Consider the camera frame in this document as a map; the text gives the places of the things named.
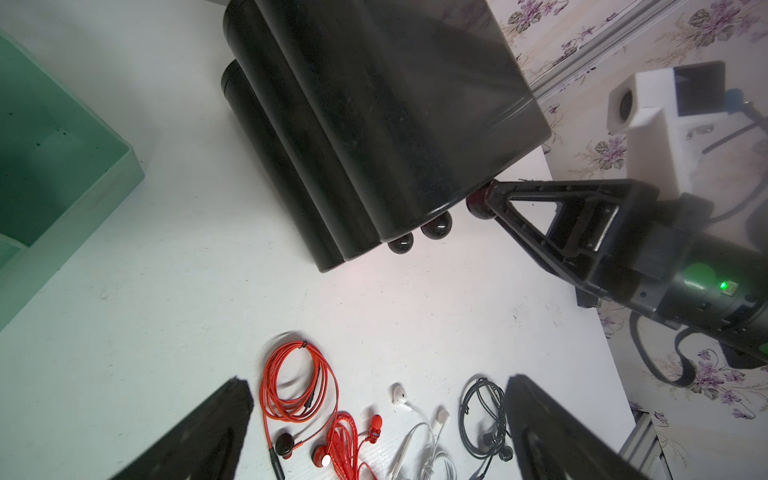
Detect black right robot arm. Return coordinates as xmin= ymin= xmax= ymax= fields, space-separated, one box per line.
xmin=467 ymin=179 xmax=767 ymax=369

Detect black earphones upper right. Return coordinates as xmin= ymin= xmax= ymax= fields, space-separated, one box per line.
xmin=458 ymin=375 xmax=514 ymax=479

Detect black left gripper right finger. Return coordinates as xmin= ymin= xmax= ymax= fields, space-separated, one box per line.
xmin=504 ymin=375 xmax=644 ymax=479

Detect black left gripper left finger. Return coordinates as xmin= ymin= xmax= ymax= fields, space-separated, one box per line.
xmin=114 ymin=377 xmax=254 ymax=479

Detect red earphones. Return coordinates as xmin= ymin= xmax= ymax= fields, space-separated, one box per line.
xmin=258 ymin=339 xmax=340 ymax=479
xmin=312 ymin=412 xmax=383 ymax=480

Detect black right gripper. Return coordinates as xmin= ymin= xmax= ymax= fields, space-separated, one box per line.
xmin=466 ymin=180 xmax=714 ymax=309

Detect white earphones centre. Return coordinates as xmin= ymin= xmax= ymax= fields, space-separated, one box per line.
xmin=387 ymin=383 xmax=458 ymax=480

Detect black drawer cabinet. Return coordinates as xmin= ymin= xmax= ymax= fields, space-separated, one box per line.
xmin=221 ymin=1 xmax=551 ymax=272

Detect green desk organizer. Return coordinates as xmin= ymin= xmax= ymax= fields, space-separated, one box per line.
xmin=1 ymin=34 xmax=144 ymax=326

